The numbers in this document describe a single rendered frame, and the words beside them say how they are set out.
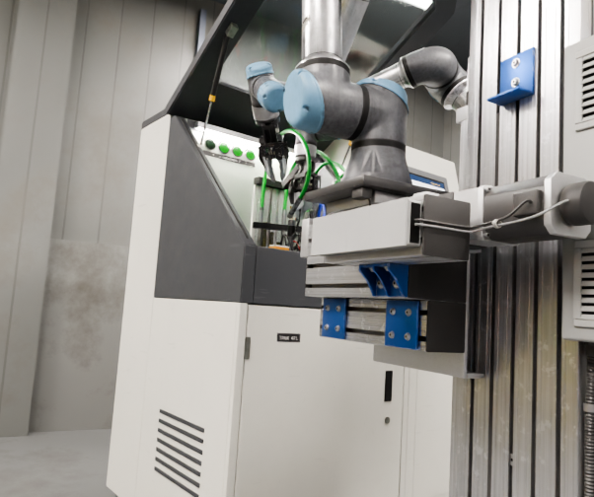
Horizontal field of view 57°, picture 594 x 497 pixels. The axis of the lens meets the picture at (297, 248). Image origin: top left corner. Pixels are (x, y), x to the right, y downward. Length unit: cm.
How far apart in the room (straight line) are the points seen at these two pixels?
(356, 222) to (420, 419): 125
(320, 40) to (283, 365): 87
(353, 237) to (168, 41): 317
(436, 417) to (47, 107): 267
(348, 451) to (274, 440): 29
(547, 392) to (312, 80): 69
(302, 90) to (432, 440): 139
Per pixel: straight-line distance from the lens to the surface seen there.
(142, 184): 222
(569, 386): 97
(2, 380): 340
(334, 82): 111
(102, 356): 351
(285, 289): 156
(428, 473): 210
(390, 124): 115
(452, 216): 83
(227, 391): 152
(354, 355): 175
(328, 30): 119
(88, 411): 355
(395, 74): 169
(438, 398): 208
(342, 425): 175
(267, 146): 160
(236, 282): 150
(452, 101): 175
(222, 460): 155
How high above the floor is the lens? 78
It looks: 6 degrees up
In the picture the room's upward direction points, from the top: 4 degrees clockwise
